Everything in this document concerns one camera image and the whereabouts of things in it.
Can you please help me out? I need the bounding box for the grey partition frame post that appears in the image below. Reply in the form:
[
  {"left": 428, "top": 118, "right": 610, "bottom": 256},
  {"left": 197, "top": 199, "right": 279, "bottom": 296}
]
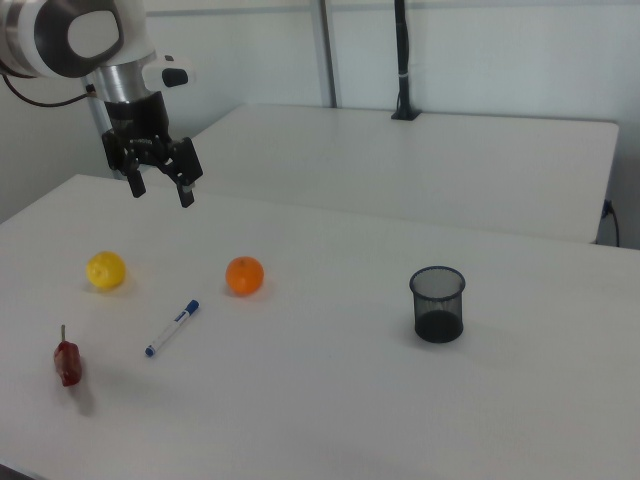
[{"left": 308, "top": 0, "right": 344, "bottom": 108}]

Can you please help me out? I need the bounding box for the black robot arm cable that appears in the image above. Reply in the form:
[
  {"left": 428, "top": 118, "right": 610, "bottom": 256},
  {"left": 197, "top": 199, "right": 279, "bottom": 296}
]
[{"left": 0, "top": 73, "right": 109, "bottom": 108}]

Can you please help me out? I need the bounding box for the black mesh pen cup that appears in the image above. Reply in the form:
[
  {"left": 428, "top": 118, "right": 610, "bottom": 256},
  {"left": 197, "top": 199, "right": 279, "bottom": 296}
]
[{"left": 409, "top": 266, "right": 466, "bottom": 345}]

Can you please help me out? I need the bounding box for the white side table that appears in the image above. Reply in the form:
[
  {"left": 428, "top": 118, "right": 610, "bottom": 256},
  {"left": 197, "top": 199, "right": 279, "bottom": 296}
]
[{"left": 185, "top": 103, "right": 621, "bottom": 246}]

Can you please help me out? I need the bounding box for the blue white whiteboard marker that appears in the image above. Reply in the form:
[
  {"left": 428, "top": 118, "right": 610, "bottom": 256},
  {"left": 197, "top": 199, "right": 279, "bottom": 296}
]
[{"left": 144, "top": 298, "right": 201, "bottom": 358}]

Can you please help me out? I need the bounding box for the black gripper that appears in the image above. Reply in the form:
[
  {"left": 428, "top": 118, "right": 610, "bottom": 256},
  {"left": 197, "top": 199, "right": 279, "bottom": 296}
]
[{"left": 101, "top": 91, "right": 204, "bottom": 210}]

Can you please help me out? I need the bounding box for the black pole with base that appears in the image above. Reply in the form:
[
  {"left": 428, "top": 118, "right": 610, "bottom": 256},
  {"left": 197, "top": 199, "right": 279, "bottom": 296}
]
[{"left": 390, "top": 0, "right": 422, "bottom": 122}]

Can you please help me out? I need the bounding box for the orange mandarin fruit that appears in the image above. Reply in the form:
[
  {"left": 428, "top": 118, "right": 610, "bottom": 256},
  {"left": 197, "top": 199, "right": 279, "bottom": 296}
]
[{"left": 225, "top": 255, "right": 265, "bottom": 297}]

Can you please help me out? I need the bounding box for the red chili pepper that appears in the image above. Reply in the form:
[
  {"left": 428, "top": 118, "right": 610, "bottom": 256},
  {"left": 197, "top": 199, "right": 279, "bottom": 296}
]
[{"left": 53, "top": 324, "right": 83, "bottom": 389}]

